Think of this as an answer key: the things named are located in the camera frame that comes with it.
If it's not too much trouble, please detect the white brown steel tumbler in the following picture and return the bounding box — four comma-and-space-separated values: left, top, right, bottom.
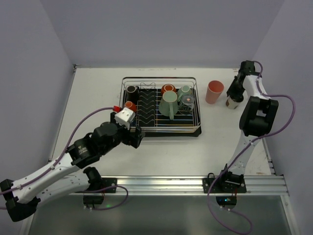
225, 96, 241, 110

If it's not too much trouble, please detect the pink plastic cup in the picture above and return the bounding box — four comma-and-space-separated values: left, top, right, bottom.
205, 80, 224, 104

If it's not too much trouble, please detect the tall green mug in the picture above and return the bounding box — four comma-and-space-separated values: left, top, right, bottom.
158, 91, 178, 120

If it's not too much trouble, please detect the small green mug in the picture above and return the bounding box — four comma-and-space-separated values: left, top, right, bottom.
177, 85, 192, 101

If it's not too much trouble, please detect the clear plastic glass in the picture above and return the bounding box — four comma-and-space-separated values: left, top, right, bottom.
179, 94, 195, 115

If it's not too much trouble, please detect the orange floral bowl cup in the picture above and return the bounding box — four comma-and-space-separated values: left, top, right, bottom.
161, 84, 176, 95

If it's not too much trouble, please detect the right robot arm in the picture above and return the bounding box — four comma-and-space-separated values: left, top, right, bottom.
202, 60, 279, 194

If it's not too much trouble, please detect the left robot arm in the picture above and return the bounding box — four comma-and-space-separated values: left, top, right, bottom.
0, 108, 144, 222

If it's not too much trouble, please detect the small orange cup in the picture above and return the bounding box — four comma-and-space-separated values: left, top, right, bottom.
124, 101, 137, 113

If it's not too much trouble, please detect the black drip tray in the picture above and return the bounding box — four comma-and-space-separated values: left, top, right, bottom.
133, 87, 201, 137

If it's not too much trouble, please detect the black tall cup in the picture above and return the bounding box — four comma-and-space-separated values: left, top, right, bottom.
126, 85, 139, 105

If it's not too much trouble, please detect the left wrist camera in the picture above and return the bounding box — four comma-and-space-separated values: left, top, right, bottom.
114, 108, 135, 130

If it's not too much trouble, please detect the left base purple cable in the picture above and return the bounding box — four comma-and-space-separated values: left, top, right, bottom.
90, 185, 129, 211

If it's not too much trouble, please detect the aluminium mounting rail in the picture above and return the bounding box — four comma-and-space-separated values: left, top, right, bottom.
70, 174, 289, 196

